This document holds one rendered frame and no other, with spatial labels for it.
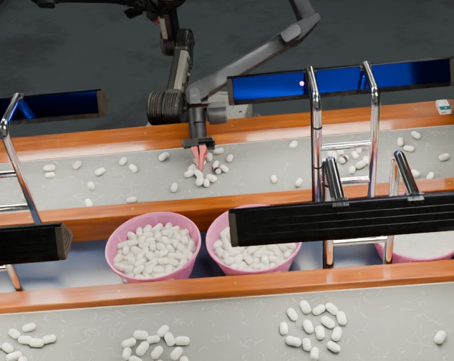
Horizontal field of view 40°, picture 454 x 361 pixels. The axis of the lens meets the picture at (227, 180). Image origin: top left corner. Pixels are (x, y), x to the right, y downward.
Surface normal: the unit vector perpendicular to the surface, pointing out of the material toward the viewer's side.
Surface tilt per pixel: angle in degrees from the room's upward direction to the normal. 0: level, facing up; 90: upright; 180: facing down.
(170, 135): 0
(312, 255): 0
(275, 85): 58
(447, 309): 0
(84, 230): 90
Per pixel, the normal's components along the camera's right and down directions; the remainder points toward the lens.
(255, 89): -0.05, 0.11
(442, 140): -0.10, -0.78
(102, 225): 0.00, 0.62
